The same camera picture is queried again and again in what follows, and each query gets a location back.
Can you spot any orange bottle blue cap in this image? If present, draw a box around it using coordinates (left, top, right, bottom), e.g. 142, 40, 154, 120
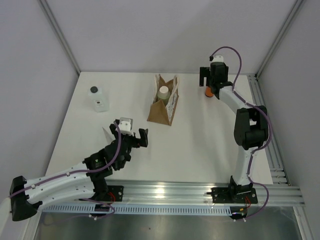
204, 86, 214, 98

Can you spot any green bottle white cap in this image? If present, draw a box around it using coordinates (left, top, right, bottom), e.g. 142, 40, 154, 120
157, 85, 171, 106

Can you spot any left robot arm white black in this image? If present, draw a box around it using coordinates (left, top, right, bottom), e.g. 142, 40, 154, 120
9, 119, 149, 222

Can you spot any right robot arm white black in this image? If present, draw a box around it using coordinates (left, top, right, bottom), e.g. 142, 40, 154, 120
199, 58, 269, 204

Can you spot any clear bottle black cap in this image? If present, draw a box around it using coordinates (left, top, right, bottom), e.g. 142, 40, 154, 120
88, 86, 110, 113

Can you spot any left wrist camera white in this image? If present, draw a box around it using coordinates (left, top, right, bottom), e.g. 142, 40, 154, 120
118, 117, 134, 136

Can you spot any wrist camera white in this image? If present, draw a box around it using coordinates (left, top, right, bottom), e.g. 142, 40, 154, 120
118, 117, 134, 136
209, 55, 224, 63

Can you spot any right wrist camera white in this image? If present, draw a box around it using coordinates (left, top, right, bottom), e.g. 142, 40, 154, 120
209, 55, 224, 63

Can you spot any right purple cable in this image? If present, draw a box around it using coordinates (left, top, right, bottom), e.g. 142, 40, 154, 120
209, 45, 274, 222

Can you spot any purple cable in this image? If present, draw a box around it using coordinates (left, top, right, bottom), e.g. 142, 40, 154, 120
209, 45, 274, 222
8, 119, 116, 221

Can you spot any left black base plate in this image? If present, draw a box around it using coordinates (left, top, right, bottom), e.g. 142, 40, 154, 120
79, 185, 125, 217

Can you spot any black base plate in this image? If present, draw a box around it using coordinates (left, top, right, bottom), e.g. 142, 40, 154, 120
207, 186, 259, 223
79, 185, 125, 217

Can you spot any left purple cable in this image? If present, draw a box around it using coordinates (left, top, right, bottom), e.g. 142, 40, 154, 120
8, 119, 116, 221

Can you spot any white slotted cable duct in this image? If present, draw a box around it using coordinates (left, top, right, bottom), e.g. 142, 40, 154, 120
43, 203, 232, 216

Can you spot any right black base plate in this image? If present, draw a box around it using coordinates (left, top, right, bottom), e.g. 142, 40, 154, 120
207, 186, 259, 223

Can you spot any right aluminium frame post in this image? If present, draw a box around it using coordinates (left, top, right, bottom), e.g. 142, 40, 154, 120
255, 0, 306, 79

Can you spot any aluminium frame post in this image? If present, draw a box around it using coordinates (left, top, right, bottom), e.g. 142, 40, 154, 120
37, 0, 81, 76
255, 0, 306, 79

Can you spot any right side aluminium rail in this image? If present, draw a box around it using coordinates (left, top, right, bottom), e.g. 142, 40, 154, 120
247, 74, 292, 186

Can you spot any aluminium mounting rail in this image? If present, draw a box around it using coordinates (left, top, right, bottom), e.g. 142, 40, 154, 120
72, 180, 306, 207

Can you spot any left aluminium frame post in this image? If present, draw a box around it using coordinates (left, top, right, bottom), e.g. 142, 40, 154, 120
37, 0, 81, 76

